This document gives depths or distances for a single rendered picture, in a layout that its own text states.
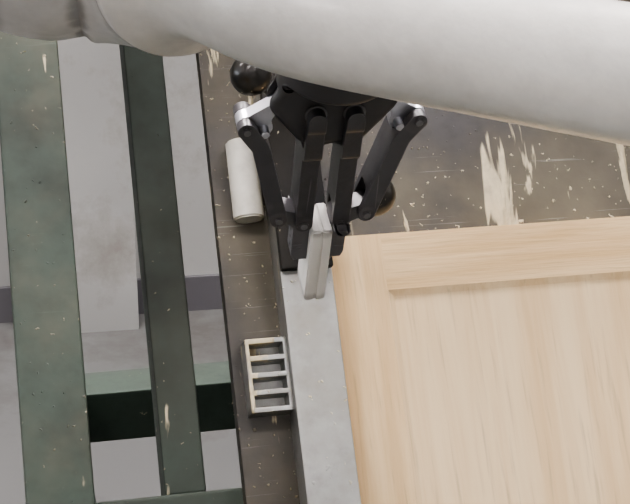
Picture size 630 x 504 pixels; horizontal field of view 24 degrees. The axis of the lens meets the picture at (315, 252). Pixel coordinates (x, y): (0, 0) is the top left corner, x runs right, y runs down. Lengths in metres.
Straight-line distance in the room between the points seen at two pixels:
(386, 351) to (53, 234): 0.33
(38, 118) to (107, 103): 3.12
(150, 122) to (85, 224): 3.12
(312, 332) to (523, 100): 0.78
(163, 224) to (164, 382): 0.16
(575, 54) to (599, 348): 0.88
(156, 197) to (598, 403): 0.48
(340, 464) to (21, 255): 0.35
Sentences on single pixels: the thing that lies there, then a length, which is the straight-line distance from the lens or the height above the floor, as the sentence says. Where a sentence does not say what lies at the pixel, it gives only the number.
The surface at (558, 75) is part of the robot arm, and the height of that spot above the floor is 1.69.
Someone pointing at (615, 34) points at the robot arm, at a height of 1.71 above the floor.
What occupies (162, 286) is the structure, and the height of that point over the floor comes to 1.30.
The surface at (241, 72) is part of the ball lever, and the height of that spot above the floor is 1.54.
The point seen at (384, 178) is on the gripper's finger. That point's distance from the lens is 0.99.
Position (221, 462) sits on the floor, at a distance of 3.89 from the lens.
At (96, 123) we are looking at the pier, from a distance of 4.52.
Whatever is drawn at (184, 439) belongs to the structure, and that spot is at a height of 1.18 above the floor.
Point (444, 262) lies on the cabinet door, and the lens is 1.44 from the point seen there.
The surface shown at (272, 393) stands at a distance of 1.36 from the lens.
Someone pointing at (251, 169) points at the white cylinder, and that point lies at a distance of 1.41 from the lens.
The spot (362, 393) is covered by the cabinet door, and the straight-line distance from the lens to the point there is 1.39.
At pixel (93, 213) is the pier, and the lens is 4.60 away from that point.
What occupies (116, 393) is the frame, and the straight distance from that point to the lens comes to 2.45.
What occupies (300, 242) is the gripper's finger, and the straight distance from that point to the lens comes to 1.03.
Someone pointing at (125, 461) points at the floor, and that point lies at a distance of 3.92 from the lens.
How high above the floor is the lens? 1.82
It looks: 20 degrees down
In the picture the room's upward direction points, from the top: straight up
